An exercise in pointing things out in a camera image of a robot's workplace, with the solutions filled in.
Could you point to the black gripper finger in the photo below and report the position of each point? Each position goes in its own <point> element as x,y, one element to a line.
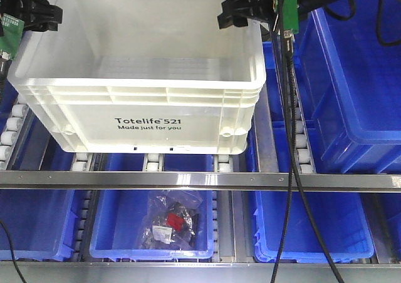
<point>33,12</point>
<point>41,27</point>

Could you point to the white plastic tote crate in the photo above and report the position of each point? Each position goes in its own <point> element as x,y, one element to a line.
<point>143,76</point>

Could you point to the green circuit board left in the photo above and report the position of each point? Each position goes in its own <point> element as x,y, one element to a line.
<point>11,35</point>

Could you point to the green circuit board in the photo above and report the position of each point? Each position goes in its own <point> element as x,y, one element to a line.
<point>11,35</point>
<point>291,17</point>

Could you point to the green circuit board right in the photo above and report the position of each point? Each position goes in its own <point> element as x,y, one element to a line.
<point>291,17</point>

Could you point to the blue bin upper right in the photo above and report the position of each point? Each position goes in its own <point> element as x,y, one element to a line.
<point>351,88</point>

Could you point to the white roller track left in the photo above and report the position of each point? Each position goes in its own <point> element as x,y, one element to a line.
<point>12,130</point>

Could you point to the white roller track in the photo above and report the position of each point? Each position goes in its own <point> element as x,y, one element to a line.
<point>304,152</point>
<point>12,130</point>

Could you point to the white roller track right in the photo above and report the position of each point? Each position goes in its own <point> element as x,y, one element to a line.
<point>304,152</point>

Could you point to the blue bin lower left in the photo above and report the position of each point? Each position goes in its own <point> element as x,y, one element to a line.
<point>42,223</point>

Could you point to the blue bin lower middle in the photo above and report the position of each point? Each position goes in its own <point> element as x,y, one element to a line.
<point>118,219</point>

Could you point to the clear bag of parts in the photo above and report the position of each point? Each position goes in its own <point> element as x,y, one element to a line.
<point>172,220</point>

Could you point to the lower shelf metal rail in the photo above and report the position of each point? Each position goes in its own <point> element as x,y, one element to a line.
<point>193,265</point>

